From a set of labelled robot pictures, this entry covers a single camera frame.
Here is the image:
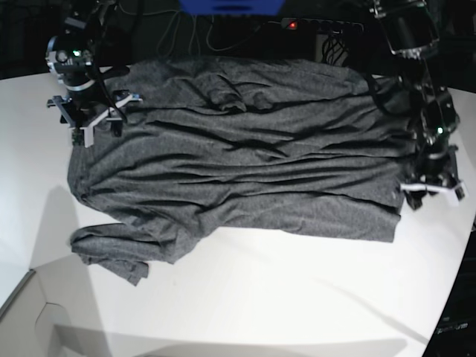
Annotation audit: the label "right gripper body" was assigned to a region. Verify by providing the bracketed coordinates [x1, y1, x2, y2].
[46, 90, 143, 147]

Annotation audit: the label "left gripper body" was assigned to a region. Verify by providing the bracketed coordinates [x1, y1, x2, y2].
[399, 144, 467, 207]

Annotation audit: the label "grey t-shirt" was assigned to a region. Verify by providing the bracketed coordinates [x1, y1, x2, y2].
[68, 57, 416, 285]

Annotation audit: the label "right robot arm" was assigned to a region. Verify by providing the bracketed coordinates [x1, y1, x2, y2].
[45, 1, 143, 148]

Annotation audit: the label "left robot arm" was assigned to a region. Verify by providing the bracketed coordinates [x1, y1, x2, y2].
[370, 1, 466, 210]

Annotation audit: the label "blue box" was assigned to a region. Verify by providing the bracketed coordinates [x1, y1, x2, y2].
[179, 0, 284, 16]

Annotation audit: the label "black power strip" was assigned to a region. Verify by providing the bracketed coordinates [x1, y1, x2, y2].
[280, 17, 364, 34]

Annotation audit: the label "grey cable loops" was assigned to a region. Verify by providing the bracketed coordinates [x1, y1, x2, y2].
[155, 10, 261, 59]

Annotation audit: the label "black cable bundle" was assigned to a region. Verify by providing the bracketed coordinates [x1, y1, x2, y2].
[320, 31, 350, 70]

